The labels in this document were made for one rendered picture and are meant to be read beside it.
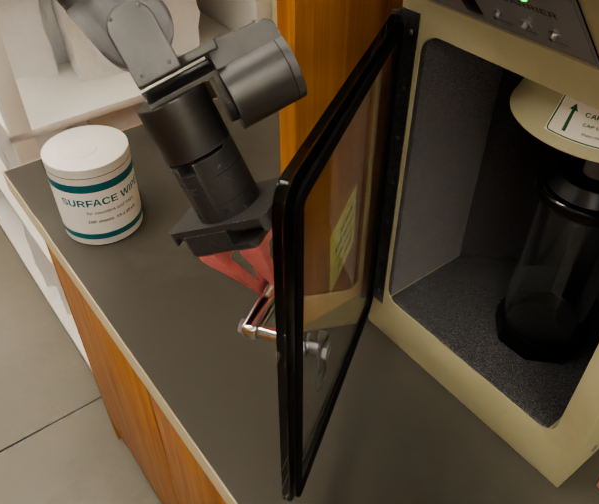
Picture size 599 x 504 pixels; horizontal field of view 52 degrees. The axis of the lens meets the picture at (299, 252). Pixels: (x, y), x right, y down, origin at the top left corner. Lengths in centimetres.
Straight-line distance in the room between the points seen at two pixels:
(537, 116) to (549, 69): 6
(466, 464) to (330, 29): 51
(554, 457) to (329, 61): 49
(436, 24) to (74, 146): 61
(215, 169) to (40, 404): 166
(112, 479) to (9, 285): 93
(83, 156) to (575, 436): 75
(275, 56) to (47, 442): 165
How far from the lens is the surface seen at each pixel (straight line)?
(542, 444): 77
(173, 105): 48
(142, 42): 47
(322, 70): 67
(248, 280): 56
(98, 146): 101
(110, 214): 102
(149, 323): 91
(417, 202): 75
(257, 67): 49
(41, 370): 218
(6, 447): 204
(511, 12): 49
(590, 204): 65
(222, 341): 87
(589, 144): 57
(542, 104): 59
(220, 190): 50
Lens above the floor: 161
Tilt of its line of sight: 42 degrees down
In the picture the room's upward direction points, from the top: straight up
